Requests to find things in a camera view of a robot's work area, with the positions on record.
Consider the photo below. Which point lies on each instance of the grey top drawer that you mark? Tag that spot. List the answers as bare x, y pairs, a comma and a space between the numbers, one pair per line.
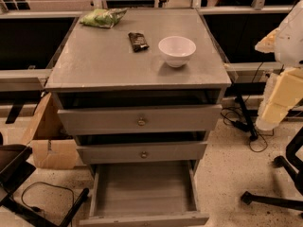
140, 119

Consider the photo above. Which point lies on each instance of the white ceramic bowl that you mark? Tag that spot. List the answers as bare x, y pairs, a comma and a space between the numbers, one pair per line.
176, 51

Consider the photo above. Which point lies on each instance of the grey middle drawer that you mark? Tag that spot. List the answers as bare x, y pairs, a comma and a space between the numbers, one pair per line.
141, 152

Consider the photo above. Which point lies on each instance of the green chip bag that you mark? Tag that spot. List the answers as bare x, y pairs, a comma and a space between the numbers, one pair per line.
103, 18

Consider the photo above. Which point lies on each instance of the black desk leg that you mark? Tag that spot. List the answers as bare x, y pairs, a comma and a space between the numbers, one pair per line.
253, 132

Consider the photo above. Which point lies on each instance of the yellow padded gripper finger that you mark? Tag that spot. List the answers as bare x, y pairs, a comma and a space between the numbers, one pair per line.
285, 95

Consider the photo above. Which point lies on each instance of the grey wooden drawer cabinet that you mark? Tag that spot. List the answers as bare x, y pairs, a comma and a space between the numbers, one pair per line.
99, 69

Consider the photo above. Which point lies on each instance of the brown cardboard box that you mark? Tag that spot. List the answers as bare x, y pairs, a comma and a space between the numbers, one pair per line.
51, 147

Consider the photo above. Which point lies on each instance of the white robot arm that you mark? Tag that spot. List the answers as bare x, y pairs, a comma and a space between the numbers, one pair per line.
282, 92

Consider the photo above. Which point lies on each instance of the grey drawer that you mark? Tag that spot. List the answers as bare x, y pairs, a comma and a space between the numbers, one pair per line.
141, 152
153, 194
140, 119

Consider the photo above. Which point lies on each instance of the dark snack packet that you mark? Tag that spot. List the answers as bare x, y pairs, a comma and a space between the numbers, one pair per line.
138, 42

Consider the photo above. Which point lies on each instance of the grey bottom drawer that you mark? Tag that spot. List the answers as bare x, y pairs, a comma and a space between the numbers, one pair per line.
153, 194

